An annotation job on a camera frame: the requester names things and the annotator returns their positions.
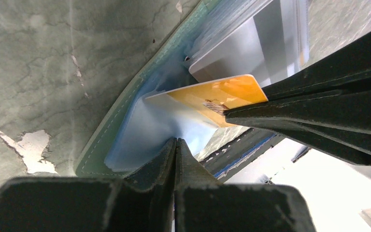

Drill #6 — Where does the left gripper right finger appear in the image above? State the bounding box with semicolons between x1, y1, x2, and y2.
174;138;315;232

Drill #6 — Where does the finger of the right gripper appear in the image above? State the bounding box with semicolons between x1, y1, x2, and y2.
263;32;371;101
226;90;371;166

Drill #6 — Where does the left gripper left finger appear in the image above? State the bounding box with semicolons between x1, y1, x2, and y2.
0;139;177;232

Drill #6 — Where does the green card holder wallet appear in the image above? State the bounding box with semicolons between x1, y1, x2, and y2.
74;0;311;179

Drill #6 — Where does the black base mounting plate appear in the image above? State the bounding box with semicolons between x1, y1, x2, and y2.
200;129;311;183

